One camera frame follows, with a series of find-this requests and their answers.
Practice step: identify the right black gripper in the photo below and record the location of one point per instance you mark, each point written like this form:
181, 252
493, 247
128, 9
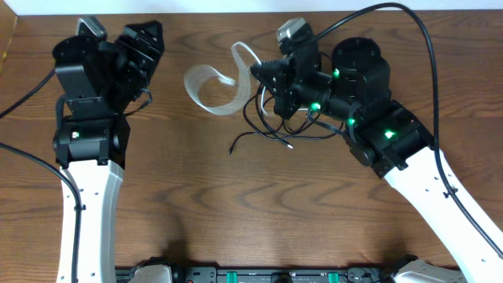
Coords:
281, 78

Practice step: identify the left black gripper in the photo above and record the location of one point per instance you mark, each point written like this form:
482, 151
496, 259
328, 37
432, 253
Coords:
140, 31

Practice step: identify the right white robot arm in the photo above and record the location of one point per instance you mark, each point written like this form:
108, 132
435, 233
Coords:
383, 135

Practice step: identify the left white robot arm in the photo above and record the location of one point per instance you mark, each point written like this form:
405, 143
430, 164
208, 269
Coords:
100, 79

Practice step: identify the cardboard panel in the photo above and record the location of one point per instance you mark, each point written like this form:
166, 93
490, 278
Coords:
8, 22

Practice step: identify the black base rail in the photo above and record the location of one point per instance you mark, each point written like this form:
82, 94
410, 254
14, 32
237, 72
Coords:
213, 273

